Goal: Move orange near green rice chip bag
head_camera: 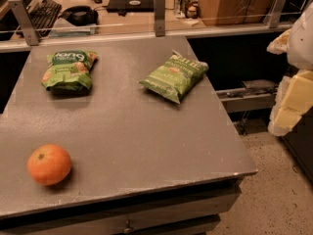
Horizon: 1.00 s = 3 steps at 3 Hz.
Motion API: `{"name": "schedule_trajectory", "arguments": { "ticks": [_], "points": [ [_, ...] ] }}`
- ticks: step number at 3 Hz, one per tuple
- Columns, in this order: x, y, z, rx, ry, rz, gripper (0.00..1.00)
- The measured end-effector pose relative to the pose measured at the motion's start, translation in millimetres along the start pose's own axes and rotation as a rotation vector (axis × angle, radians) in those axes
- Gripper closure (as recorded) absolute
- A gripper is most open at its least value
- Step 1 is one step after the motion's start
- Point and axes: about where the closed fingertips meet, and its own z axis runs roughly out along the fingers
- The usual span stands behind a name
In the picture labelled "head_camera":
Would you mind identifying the black laptop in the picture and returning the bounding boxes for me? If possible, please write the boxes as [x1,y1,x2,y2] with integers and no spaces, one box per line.
[107,0,154,13]

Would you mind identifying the grey metal shelf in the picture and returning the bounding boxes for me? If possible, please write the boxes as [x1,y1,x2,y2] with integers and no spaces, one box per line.
[217,79,278,113]

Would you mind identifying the grey metal rail bracket left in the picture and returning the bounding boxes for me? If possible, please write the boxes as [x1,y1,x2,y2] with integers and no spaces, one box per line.
[8,0,40,46]

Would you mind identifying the orange fruit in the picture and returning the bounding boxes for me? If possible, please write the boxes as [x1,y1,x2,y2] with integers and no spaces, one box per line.
[26,144,71,186]

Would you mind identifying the drawer with metal handle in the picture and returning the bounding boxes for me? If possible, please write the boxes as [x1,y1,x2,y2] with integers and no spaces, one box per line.
[0,186,241,235]

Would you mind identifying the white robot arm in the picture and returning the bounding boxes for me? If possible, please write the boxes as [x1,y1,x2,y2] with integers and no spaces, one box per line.
[267,3,313,136]

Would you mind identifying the grey metal rail bracket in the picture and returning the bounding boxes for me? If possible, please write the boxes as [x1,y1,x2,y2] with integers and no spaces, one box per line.
[154,0,165,37]
[8,0,40,46]
[267,0,287,28]

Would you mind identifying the grey metal rail bracket right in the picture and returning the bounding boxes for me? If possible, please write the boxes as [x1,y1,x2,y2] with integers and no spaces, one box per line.
[267,0,287,28]

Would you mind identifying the green rice chip bag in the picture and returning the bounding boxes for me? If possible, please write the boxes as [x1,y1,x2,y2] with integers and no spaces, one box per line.
[41,50,97,94]

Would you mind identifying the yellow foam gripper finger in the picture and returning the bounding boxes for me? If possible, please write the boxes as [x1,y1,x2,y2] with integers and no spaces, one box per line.
[267,29,291,55]
[268,70,313,136]

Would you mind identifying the green kettle chip bag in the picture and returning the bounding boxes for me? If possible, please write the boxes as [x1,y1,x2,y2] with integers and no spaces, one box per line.
[139,51,208,104]

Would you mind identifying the black headphones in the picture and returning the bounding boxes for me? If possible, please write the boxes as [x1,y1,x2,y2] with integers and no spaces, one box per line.
[61,6,98,26]

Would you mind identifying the black keyboard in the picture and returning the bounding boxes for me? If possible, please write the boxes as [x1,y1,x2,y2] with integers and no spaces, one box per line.
[29,0,62,37]

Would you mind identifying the metal can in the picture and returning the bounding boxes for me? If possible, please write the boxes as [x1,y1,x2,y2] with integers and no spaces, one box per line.
[173,0,190,18]

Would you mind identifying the grey metal rail bracket middle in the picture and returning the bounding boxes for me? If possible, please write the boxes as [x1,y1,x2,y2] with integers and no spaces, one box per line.
[154,0,165,37]

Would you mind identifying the brown cardboard box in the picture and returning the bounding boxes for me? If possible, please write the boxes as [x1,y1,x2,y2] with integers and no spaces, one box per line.
[198,0,274,26]

